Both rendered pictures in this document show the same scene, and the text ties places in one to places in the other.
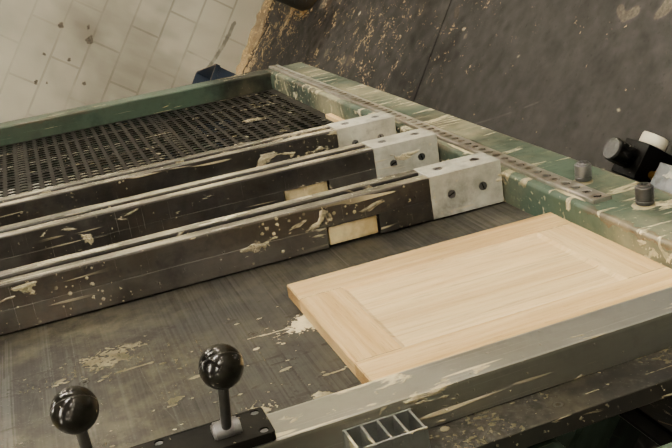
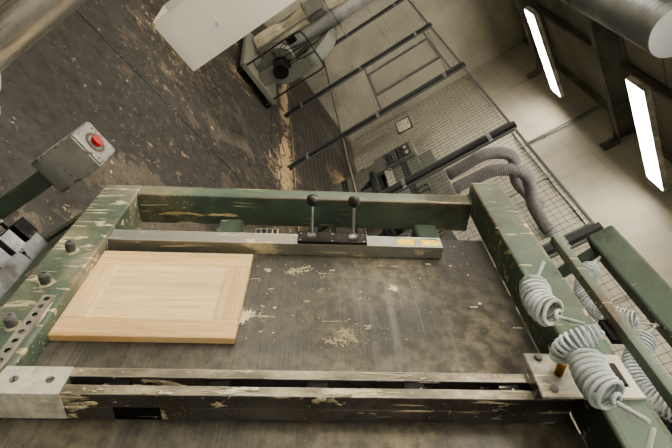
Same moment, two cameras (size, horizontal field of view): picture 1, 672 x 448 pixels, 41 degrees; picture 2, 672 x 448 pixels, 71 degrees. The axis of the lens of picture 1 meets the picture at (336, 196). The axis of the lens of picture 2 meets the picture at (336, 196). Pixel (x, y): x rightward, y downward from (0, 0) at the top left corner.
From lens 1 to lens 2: 1.89 m
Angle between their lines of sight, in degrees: 131
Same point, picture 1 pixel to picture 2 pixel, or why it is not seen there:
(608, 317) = (166, 235)
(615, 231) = (77, 283)
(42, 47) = not seen: outside the picture
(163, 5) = not seen: outside the picture
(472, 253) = (132, 316)
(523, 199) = (28, 362)
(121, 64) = not seen: outside the picture
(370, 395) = (262, 237)
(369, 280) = (196, 318)
